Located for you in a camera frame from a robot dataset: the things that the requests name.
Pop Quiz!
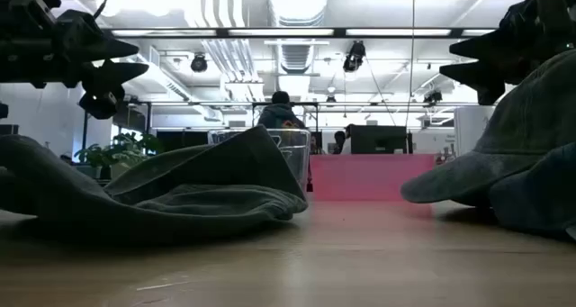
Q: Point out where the pink plastic bin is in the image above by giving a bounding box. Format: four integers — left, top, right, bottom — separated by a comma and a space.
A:
309, 152, 437, 203

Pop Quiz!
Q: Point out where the thin hanging cable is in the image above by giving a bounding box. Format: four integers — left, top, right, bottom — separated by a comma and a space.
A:
404, 0, 416, 129

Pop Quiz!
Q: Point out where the clear plastic bin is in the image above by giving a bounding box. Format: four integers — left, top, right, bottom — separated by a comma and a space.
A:
207, 127, 312, 194

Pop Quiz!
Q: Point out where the white column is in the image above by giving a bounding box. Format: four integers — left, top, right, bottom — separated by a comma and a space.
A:
453, 105, 497, 158

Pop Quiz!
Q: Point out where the black overhead light beam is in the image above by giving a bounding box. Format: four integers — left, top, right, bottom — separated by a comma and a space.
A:
102, 26, 499, 40

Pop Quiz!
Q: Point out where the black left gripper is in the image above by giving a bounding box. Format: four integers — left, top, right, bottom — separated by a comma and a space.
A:
0, 9, 149, 121

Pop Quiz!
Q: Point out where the green plant in white pot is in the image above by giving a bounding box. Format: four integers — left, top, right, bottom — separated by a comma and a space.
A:
74, 132, 164, 181

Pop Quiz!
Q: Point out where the olive green cap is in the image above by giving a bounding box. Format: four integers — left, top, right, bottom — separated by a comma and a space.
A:
0, 124, 310, 248
400, 49, 576, 209

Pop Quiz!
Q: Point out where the silver ceiling air duct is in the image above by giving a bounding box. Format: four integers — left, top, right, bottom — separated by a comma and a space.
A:
267, 0, 330, 28

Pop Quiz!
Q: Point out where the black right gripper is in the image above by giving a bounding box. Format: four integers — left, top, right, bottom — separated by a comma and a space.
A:
439, 0, 576, 105

